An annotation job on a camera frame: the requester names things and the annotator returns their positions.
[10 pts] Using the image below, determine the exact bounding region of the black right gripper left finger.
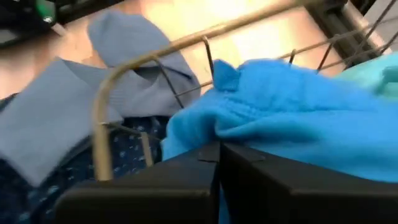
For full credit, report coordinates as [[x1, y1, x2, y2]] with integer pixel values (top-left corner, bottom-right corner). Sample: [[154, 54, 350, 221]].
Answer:
[[54, 141, 221, 224]]

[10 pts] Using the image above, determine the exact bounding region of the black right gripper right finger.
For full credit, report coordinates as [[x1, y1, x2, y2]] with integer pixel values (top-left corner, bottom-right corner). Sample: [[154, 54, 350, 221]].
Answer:
[[219, 142, 398, 224]]

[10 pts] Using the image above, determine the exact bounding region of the navy dotted cloth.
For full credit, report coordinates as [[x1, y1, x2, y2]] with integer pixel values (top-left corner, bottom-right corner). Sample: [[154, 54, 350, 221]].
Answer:
[[0, 92, 171, 224]]

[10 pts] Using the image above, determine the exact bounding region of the grey knit cloth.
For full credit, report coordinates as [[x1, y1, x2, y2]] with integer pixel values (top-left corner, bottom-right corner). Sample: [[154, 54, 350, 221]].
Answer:
[[0, 10, 202, 188]]

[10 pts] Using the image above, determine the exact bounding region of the bright blue cloth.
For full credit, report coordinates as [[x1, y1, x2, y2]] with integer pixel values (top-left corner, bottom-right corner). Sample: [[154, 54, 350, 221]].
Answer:
[[160, 58, 398, 224]]

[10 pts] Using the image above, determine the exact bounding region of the wire mesh basket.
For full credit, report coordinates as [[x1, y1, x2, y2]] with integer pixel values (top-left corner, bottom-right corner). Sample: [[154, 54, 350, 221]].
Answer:
[[92, 0, 398, 183]]

